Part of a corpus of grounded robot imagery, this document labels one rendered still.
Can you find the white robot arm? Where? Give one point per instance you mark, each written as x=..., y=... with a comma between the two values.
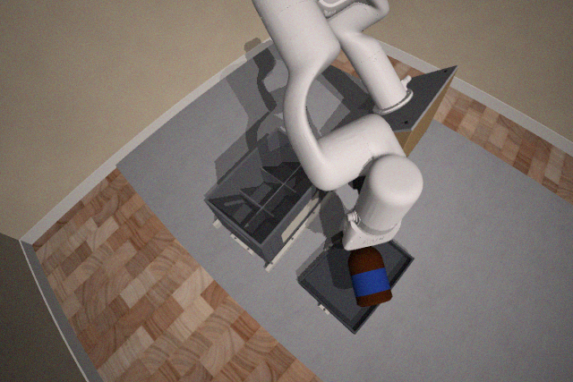
x=309, y=40

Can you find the brown bottle with blue label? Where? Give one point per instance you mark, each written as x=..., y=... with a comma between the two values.
x=369, y=277

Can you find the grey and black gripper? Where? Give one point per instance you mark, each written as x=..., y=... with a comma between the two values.
x=353, y=234

